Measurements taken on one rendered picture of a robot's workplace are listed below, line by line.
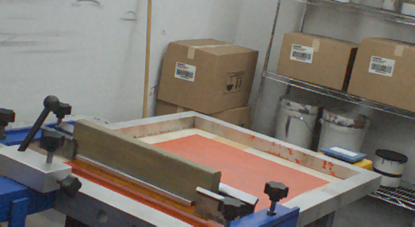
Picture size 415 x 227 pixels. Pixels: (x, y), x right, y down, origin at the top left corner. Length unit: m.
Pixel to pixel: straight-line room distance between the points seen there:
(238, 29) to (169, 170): 4.23
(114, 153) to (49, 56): 2.63
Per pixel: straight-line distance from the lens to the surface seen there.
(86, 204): 1.20
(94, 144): 1.51
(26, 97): 4.04
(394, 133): 5.11
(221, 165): 1.76
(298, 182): 1.75
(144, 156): 1.43
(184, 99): 4.75
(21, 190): 1.19
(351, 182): 1.73
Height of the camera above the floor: 1.46
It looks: 13 degrees down
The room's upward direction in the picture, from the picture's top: 11 degrees clockwise
